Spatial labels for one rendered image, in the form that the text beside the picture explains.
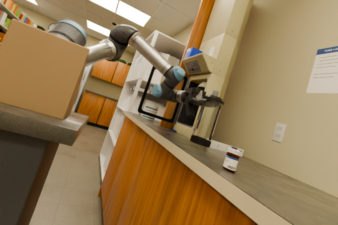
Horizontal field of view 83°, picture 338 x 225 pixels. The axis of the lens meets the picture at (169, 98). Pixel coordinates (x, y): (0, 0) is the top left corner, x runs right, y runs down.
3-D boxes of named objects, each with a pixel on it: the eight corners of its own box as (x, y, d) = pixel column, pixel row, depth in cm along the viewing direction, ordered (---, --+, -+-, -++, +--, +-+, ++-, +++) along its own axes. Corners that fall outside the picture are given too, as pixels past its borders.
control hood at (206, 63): (189, 76, 160) (193, 65, 161) (212, 72, 130) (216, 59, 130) (178, 70, 156) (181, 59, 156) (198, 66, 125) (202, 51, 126)
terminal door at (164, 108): (173, 123, 154) (188, 77, 158) (137, 111, 148) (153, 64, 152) (172, 123, 155) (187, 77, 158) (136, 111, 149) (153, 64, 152)
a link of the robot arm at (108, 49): (35, 44, 68) (117, 28, 115) (27, 73, 76) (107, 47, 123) (61, 66, 69) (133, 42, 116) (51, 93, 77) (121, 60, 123)
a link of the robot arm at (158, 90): (160, 76, 108) (174, 81, 114) (149, 89, 113) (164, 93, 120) (163, 86, 103) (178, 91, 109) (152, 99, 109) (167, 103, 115)
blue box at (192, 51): (193, 64, 159) (196, 54, 160) (199, 62, 150) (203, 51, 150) (183, 59, 155) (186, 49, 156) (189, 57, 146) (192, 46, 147)
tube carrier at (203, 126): (215, 146, 91) (229, 104, 93) (200, 142, 85) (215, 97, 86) (199, 139, 100) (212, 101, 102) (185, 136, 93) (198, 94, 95)
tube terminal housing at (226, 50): (197, 137, 165) (224, 54, 171) (220, 148, 135) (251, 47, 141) (172, 129, 156) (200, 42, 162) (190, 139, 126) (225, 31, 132)
